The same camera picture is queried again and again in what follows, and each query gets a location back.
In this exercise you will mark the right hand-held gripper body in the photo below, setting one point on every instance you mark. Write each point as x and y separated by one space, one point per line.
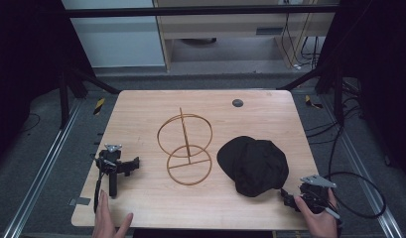
314 194

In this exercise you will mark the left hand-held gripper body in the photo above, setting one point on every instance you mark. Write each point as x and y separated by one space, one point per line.
112 165

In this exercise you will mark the black cap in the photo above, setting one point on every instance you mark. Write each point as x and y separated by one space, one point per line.
253 165

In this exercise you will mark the person's right hand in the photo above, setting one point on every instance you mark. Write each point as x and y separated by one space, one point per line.
319 222

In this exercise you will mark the person's left hand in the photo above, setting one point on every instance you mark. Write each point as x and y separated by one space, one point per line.
106 219

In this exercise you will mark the grey tape piece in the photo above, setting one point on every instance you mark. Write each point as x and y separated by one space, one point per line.
80 201

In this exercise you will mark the yellow black floor tape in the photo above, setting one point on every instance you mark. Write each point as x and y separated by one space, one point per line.
311 102
99 106

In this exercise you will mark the grey table grommet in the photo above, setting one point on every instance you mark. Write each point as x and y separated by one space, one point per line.
237 102

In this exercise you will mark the white cabinet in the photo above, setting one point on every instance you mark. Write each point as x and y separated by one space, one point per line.
117 39

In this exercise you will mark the dark curtain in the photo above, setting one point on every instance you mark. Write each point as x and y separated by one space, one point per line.
28 66
379 76

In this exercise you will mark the aluminium floor rail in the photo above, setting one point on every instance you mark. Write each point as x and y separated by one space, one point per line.
41 168
362 168

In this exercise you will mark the black metal frame stand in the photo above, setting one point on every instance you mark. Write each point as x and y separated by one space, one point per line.
76 82
326 79

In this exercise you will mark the black horizontal frame bar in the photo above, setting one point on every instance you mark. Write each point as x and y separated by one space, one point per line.
197 11

